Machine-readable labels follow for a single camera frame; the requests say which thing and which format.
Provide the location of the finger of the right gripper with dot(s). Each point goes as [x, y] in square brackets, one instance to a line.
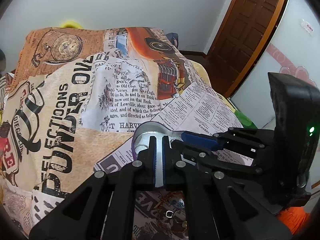
[202, 140]
[192, 152]

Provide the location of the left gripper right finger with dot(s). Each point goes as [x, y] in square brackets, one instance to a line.
[216, 204]

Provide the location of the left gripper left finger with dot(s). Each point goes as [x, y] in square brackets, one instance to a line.
[103, 206]

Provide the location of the heart-shaped purple jewelry tin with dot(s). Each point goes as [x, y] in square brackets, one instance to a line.
[141, 136]

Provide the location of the jewelry pile on bed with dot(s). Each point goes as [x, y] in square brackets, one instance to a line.
[171, 212]

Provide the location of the orange cloth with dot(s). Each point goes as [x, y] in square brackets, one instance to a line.
[294, 218]

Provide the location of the dark blue bag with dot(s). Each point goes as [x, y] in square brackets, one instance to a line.
[173, 38]

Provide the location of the newspaper print blanket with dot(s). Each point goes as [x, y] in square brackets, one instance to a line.
[75, 102]

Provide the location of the white sliding wardrobe door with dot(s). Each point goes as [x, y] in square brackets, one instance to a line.
[294, 50]

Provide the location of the brown wooden door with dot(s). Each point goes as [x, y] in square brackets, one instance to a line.
[244, 31]

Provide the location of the yellow foam object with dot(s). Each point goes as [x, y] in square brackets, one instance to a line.
[70, 24]

